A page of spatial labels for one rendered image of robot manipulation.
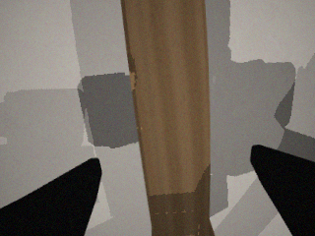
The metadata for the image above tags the wooden post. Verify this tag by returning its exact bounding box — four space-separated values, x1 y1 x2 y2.
151 221 216 236

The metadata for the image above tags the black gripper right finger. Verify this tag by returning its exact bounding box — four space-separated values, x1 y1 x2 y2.
249 145 315 236

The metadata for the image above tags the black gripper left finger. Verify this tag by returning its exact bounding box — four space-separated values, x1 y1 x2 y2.
0 157 102 236

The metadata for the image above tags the brown wooden board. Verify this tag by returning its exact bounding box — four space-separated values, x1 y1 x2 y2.
121 0 212 236

